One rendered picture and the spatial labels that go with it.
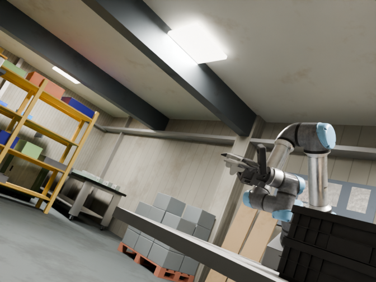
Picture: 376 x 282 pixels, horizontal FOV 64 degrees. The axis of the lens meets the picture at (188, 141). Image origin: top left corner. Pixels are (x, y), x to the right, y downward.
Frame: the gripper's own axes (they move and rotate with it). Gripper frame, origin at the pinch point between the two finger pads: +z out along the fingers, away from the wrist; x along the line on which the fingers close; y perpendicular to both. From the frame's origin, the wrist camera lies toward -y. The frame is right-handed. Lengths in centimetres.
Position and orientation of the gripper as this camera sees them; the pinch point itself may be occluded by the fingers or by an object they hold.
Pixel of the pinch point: (226, 156)
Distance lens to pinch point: 118.2
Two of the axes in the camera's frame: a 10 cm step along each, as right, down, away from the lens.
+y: -3.7, 8.8, 3.0
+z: -9.3, -3.1, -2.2
